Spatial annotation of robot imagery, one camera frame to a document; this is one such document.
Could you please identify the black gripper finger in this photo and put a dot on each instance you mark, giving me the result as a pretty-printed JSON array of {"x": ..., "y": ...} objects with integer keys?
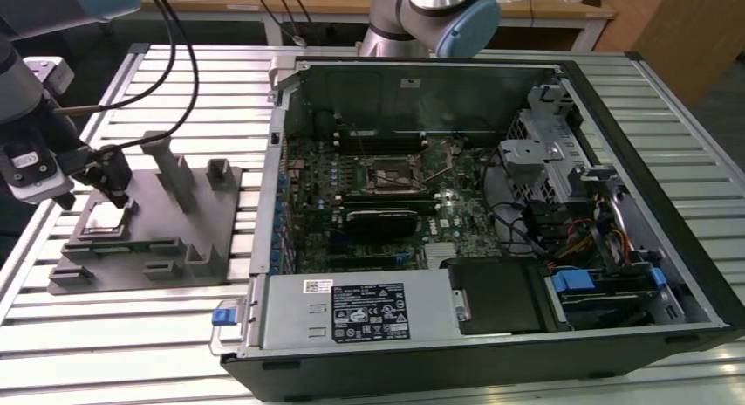
[
  {"x": 65, "y": 202},
  {"x": 119, "y": 197}
]

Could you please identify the silver CPU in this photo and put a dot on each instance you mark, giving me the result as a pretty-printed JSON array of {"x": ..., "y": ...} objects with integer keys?
[{"x": 104, "y": 217}]

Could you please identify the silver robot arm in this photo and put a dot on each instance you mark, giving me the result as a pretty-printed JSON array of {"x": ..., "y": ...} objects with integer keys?
[{"x": 23, "y": 73}]

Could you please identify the CPU socket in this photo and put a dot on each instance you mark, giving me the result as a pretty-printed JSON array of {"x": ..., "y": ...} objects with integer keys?
[{"x": 391, "y": 173}]

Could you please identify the grey parts rack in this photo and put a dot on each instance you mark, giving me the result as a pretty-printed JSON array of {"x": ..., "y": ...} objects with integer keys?
[{"x": 145, "y": 224}]

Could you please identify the green RAM stick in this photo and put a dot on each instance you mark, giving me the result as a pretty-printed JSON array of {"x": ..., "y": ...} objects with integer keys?
[{"x": 121, "y": 246}]

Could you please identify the silver power supply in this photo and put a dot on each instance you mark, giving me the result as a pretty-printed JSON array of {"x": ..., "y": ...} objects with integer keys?
[{"x": 279, "y": 309}]

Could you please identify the black expansion slot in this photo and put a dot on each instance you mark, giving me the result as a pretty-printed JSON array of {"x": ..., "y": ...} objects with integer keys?
[{"x": 361, "y": 262}]

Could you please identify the black graphics card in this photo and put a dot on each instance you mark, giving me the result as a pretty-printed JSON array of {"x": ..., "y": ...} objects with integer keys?
[{"x": 381, "y": 225}]

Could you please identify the black RAM slot bank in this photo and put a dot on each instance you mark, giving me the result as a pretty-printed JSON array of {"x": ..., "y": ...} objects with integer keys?
[
  {"x": 379, "y": 143},
  {"x": 384, "y": 202}
]

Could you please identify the blue board connector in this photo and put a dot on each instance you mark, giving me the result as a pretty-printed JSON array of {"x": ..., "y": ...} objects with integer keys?
[{"x": 401, "y": 260}]

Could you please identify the silver heatsink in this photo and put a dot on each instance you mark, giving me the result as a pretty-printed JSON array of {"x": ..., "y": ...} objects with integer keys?
[{"x": 440, "y": 253}]

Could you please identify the green motherboard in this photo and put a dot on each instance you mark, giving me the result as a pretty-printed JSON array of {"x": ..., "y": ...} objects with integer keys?
[{"x": 465, "y": 191}]

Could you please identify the black PC case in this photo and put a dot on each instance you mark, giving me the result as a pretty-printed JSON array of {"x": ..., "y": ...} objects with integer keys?
[{"x": 407, "y": 374}]

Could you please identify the black fan shroud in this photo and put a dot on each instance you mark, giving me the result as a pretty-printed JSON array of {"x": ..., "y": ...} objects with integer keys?
[{"x": 495, "y": 296}]

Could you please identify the silver drive cage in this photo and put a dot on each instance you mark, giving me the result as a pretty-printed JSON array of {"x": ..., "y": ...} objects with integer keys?
[{"x": 549, "y": 152}]

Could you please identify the blue disk carrier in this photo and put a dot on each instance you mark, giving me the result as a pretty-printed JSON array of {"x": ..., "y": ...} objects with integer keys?
[{"x": 573, "y": 282}]

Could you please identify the wooden desk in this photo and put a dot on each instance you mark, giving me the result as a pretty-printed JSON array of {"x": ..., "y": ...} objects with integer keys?
[{"x": 566, "y": 10}]

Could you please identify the wooden cabinet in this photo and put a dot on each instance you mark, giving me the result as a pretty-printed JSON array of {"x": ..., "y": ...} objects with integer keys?
[{"x": 686, "y": 38}]

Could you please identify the white black-faced wrist camera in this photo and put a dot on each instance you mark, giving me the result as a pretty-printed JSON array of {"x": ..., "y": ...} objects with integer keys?
[{"x": 35, "y": 178}]

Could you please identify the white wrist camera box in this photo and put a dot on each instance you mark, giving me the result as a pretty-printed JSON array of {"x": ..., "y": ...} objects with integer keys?
[{"x": 55, "y": 73}]

